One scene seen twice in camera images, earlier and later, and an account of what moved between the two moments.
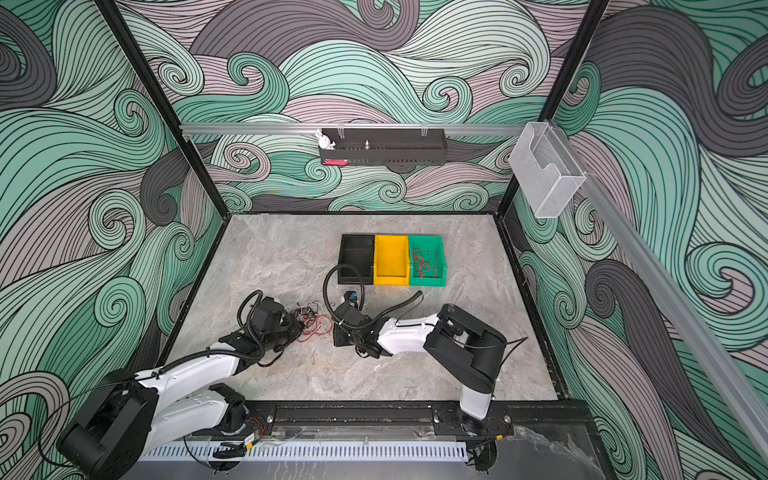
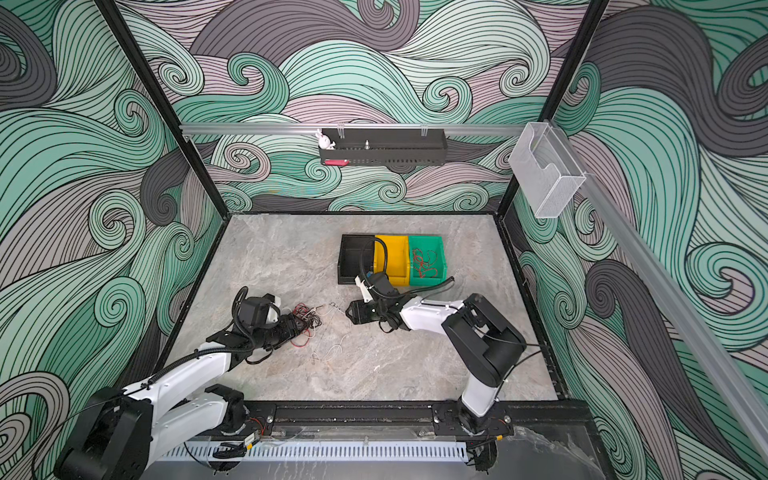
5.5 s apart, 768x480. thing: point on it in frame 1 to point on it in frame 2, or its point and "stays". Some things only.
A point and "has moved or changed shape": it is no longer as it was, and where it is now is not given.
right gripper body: (341, 339) to (368, 312)
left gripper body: (288, 331) stays
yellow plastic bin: (391, 260) stays
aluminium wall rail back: (354, 127) stays
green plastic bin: (427, 267) stays
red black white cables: (307, 314) has moved or changed shape
